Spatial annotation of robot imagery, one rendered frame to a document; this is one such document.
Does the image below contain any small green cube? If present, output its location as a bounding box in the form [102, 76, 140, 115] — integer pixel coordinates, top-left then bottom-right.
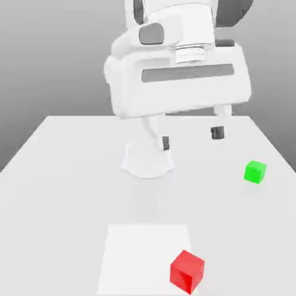
[243, 160, 268, 185]

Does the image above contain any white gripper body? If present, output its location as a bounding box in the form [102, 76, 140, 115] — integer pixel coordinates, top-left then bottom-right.
[103, 45, 253, 119]

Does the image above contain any small red cube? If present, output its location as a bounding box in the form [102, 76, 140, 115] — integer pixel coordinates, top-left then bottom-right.
[169, 249, 206, 296]

